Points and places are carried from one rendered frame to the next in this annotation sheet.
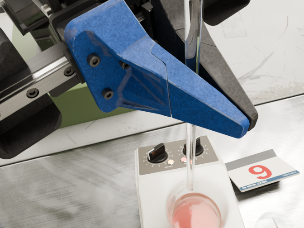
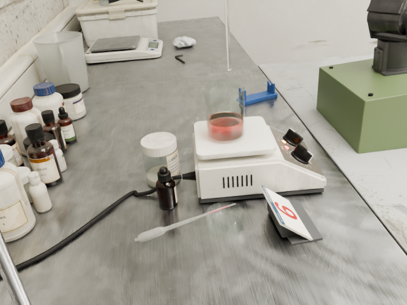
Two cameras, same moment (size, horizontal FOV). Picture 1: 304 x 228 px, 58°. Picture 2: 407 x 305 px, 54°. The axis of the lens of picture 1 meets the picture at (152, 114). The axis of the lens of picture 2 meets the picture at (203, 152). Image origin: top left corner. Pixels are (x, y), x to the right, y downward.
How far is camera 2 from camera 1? 59 cm
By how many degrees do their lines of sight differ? 65
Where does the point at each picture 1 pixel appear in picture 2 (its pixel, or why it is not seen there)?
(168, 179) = (261, 126)
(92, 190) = not seen: hidden behind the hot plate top
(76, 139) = (314, 125)
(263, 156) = (310, 229)
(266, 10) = not seen: outside the picture
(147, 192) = (250, 118)
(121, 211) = not seen: hidden behind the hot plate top
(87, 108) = (338, 112)
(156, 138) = (323, 163)
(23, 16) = (370, 17)
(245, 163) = (300, 214)
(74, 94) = (339, 89)
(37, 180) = (275, 115)
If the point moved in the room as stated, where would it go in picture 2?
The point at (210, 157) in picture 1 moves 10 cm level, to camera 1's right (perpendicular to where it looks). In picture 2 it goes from (289, 159) to (309, 197)
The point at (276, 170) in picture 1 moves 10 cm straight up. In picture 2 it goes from (286, 216) to (288, 152)
